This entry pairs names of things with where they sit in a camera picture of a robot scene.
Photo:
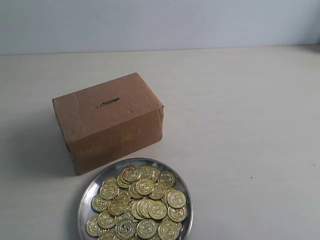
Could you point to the brown cardboard slotted box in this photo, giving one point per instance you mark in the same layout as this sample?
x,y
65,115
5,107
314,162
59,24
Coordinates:
x,y
108,121

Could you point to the gold coin top middle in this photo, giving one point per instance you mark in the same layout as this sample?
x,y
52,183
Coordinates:
x,y
150,173

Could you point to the gold coin top right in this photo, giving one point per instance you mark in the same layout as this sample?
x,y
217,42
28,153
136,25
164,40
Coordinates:
x,y
167,178

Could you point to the gold coin top left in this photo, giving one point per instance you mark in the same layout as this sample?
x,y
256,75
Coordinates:
x,y
130,174

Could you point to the gold coin centre raised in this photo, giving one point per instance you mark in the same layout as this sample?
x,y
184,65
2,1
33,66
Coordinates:
x,y
144,187

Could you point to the gold coin right edge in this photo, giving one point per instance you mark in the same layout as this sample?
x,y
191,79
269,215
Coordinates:
x,y
176,199

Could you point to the gold coin left upper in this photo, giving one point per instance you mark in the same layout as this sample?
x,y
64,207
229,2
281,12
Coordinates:
x,y
109,190

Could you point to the gold coin centre lower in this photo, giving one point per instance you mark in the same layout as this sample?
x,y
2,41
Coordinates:
x,y
157,210

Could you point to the gold coin dark centre left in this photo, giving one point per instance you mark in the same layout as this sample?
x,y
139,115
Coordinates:
x,y
117,207

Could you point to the gold coin lower right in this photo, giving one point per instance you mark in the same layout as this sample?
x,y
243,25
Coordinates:
x,y
177,214

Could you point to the gold coin far left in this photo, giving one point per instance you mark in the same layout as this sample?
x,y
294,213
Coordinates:
x,y
100,204

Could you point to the gold coin bottom centre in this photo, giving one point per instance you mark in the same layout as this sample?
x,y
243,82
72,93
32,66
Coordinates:
x,y
146,228

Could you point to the gold coin bottom right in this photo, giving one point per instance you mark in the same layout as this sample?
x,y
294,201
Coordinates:
x,y
168,230

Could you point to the round steel plate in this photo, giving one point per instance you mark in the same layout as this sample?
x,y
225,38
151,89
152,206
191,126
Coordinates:
x,y
85,210

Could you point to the gold coin bottom left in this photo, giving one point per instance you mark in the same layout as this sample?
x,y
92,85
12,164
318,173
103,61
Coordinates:
x,y
92,226

